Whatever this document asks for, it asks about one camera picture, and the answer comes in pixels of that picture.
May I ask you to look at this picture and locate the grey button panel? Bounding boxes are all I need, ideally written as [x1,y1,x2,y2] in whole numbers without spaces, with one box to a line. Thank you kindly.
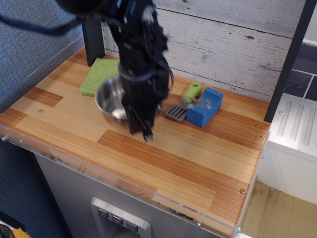
[91,197,152,238]

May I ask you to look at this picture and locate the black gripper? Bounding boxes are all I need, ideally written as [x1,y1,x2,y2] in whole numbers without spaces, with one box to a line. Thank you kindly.
[118,66,173,142]

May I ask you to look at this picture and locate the white ridged cabinet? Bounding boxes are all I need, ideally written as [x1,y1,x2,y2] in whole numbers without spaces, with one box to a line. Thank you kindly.
[257,94,317,204]

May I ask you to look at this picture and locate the silver metal pot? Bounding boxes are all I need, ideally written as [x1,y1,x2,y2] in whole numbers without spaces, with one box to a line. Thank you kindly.
[94,75,189,126]

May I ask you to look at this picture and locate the dark left post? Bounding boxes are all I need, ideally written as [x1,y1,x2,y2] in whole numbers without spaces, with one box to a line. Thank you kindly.
[82,17,105,66]

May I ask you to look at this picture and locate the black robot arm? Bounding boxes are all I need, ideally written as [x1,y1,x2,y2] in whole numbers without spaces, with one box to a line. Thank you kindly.
[57,0,173,141]

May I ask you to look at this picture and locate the dark right post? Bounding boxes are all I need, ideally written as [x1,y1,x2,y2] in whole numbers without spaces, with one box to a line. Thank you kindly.
[264,0,317,123]

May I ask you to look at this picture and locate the blue plastic block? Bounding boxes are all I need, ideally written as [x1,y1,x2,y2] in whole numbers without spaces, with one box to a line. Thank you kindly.
[186,88,223,128]

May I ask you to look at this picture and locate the dark post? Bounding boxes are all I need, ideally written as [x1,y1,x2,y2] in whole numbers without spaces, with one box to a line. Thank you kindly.
[82,17,105,66]
[264,0,317,123]

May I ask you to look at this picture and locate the grey spatula green handle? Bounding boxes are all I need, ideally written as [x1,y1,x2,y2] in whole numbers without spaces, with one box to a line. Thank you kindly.
[164,83,202,121]

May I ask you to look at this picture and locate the clear acrylic table edge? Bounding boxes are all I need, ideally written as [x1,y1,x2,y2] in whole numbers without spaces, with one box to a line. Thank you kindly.
[0,120,269,238]

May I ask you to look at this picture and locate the green cloth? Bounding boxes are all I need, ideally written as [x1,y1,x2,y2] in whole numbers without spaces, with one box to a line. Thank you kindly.
[79,58,119,96]

